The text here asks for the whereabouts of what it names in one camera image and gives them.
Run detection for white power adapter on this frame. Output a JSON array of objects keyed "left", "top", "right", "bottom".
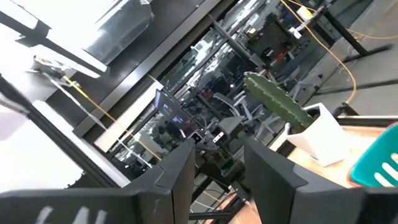
[{"left": 297, "top": 6, "right": 313, "bottom": 21}]

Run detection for white hexagonal plant pot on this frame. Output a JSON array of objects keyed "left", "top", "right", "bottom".
[{"left": 285, "top": 102, "right": 352, "bottom": 167}]

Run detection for black desk foot bar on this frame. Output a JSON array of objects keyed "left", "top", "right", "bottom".
[{"left": 340, "top": 43, "right": 394, "bottom": 63}]

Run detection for yellow hanging cable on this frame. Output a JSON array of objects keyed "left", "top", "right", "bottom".
[{"left": 62, "top": 76, "right": 162, "bottom": 161}]

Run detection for white office chair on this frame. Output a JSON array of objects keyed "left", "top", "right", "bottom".
[{"left": 213, "top": 91, "right": 268, "bottom": 138}]

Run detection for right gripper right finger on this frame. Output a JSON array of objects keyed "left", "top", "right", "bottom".
[{"left": 244, "top": 138, "right": 368, "bottom": 224}]

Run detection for green basket with red rim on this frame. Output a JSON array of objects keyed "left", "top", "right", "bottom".
[{"left": 348, "top": 121, "right": 398, "bottom": 189}]

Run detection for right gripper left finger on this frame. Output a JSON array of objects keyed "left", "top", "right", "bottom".
[{"left": 123, "top": 138, "right": 197, "bottom": 224}]

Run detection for yellow floor cable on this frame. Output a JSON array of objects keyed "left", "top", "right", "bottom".
[{"left": 279, "top": 0, "right": 398, "bottom": 105}]

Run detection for black computer monitor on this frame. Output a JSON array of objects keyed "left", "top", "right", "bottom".
[{"left": 154, "top": 88, "right": 194, "bottom": 131}]

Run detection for green cactus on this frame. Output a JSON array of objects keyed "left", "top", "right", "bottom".
[{"left": 243, "top": 71, "right": 315, "bottom": 133}]

